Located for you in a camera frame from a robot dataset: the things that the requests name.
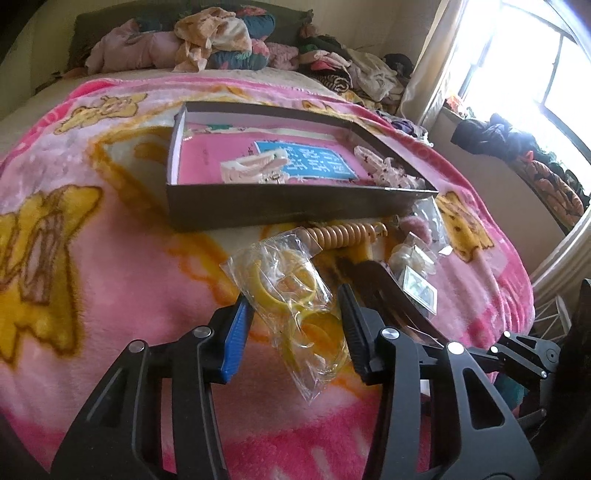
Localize pink floral garment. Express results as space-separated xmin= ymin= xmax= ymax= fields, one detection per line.
xmin=252 ymin=41 xmax=301 ymax=70

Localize beige spiral hair tie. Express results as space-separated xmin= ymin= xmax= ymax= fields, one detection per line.
xmin=305 ymin=222 xmax=387 ymax=259

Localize pink printed blanket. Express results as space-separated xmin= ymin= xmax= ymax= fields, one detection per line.
xmin=0 ymin=76 xmax=536 ymax=480

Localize cream floral garment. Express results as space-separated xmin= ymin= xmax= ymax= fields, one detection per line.
xmin=173 ymin=11 xmax=252 ymax=72

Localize dark blue floral quilt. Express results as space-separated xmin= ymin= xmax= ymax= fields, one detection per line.
xmin=203 ymin=4 xmax=278 ymax=70

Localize pink fluffy hair tie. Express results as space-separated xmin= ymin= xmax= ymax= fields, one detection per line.
xmin=399 ymin=217 xmax=432 ymax=243

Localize pink book with blue label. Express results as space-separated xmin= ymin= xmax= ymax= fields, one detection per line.
xmin=178 ymin=124 xmax=384 ymax=185

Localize mauve hair clip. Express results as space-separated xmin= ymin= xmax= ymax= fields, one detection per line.
xmin=353 ymin=259 xmax=448 ymax=347

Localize shallow grey cardboard box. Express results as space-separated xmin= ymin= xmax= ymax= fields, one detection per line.
xmin=165 ymin=102 xmax=439 ymax=232

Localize window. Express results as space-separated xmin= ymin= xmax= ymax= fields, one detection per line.
xmin=457 ymin=0 xmax=591 ymax=176

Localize patterned hair accessory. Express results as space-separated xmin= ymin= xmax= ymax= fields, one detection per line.
xmin=353 ymin=145 xmax=426 ymax=190

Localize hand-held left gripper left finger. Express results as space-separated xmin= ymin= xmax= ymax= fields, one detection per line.
xmin=51 ymin=295 xmax=254 ymax=480

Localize cream hair claw clip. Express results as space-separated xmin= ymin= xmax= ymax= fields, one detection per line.
xmin=221 ymin=147 xmax=289 ymax=183

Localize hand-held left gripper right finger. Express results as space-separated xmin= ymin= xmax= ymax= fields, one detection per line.
xmin=337 ymin=282 xmax=541 ymax=480

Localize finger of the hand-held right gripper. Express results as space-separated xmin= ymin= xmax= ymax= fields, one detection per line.
xmin=489 ymin=330 xmax=561 ymax=381
xmin=516 ymin=407 xmax=550 ymax=435

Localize pile of mixed clothes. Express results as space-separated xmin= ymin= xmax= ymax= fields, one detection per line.
xmin=295 ymin=23 xmax=416 ymax=102

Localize dark padded headboard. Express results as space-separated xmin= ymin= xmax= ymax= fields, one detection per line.
xmin=69 ymin=0 xmax=315 ymax=75

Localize cream curtain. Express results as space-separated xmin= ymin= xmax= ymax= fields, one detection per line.
xmin=399 ymin=0 xmax=504 ymax=134

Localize white curved frame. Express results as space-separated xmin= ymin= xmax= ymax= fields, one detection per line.
xmin=529 ymin=226 xmax=591 ymax=342

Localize dark clothes on windowsill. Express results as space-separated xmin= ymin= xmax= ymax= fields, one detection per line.
xmin=450 ymin=113 xmax=591 ymax=232

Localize clear bag with silver card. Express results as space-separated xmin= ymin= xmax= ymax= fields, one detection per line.
xmin=399 ymin=265 xmax=439 ymax=317

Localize bag of yellow bangles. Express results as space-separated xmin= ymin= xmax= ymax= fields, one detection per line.
xmin=219 ymin=231 xmax=352 ymax=402

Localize lilac garment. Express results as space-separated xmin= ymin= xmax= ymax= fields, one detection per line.
xmin=85 ymin=23 xmax=185 ymax=75

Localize small clear jewelry bag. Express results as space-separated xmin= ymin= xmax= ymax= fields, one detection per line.
xmin=416 ymin=203 xmax=455 ymax=254
xmin=388 ymin=235 xmax=437 ymax=278

